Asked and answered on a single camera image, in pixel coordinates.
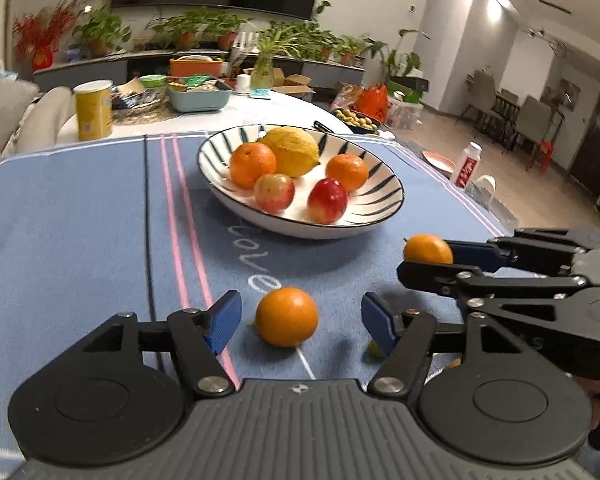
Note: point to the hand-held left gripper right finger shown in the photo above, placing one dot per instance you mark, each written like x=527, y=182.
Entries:
x=380, y=322

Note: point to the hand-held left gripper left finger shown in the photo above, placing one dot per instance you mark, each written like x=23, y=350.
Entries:
x=222, y=325

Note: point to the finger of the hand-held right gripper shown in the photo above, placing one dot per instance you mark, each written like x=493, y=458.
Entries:
x=477, y=256
x=445, y=280

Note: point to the orange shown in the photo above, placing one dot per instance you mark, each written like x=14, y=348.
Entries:
x=347, y=173
x=426, y=250
x=286, y=317
x=252, y=165

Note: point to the striped white bowl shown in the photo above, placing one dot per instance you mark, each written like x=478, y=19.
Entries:
x=380, y=195

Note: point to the dark red apple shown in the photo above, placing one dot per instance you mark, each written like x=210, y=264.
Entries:
x=327, y=201

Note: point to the pale red apple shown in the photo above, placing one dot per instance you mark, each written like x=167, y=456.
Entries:
x=274, y=193

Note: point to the yellow lemon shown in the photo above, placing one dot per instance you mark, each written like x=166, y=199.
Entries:
x=292, y=151

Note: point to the person's right hand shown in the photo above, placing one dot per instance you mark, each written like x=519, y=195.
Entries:
x=595, y=395

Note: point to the brown kiwi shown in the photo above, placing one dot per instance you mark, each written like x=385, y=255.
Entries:
x=452, y=363

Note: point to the white bottle with red label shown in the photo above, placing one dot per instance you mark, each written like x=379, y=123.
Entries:
x=466, y=167

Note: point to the pink plate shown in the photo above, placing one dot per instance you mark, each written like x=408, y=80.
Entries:
x=439, y=162

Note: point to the red stool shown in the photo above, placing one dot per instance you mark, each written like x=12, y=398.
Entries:
x=542, y=155

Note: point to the grey dining chair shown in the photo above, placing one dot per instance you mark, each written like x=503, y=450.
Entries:
x=480, y=97
x=534, y=117

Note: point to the dark wooden door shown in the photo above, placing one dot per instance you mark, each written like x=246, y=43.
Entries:
x=597, y=155

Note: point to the clear plastic bag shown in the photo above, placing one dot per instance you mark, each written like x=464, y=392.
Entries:
x=405, y=112

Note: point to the blue striped tablecloth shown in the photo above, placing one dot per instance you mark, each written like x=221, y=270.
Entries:
x=80, y=235

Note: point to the green box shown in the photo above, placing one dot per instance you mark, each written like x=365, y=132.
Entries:
x=407, y=85

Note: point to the orange plastic bag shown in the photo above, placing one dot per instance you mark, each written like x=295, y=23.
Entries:
x=373, y=102

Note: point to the tall leafy floor plant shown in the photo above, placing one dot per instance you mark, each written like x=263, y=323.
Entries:
x=395, y=60

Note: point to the white oval coffee table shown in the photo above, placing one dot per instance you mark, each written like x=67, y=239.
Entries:
x=280, y=112

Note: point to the teal rectangular basin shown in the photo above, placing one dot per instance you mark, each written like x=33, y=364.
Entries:
x=200, y=100

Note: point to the small teal packet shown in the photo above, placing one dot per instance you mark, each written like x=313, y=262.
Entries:
x=260, y=93

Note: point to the plate of snack packets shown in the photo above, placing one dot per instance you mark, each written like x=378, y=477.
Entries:
x=140, y=99

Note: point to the white cup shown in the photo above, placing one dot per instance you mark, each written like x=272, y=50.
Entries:
x=243, y=85

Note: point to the potted green plant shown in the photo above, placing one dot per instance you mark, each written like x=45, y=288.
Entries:
x=320, y=42
x=182, y=30
x=348, y=52
x=100, y=32
x=225, y=30

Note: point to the open cardboard box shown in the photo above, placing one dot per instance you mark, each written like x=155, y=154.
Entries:
x=297, y=85

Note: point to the yellow can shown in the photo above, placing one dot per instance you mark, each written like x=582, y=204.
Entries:
x=94, y=112

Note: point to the orange storage box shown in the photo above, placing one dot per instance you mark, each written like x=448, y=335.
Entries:
x=195, y=67

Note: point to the glass vase with plant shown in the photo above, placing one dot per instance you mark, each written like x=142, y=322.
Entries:
x=265, y=67

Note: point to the grey television cabinet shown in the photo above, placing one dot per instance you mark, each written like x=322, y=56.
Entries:
x=105, y=67

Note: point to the beige sofa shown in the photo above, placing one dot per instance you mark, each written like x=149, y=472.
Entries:
x=25, y=115

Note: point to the red berry bouquet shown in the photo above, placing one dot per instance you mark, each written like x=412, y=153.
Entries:
x=45, y=30

